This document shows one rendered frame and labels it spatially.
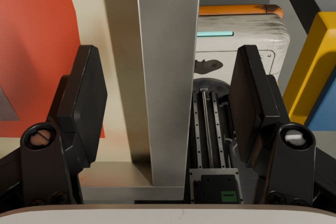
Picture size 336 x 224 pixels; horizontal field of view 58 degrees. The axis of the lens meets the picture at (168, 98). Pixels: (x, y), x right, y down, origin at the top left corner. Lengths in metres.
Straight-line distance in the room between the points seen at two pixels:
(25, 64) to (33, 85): 0.03
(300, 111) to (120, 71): 0.19
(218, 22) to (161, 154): 0.91
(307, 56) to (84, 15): 0.20
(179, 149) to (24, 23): 0.18
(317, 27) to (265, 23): 0.92
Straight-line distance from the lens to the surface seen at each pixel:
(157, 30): 0.20
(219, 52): 1.14
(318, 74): 0.31
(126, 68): 0.27
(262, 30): 1.17
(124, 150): 0.38
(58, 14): 0.25
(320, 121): 0.34
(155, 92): 0.24
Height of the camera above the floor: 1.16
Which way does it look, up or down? 42 degrees down
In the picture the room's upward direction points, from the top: 180 degrees counter-clockwise
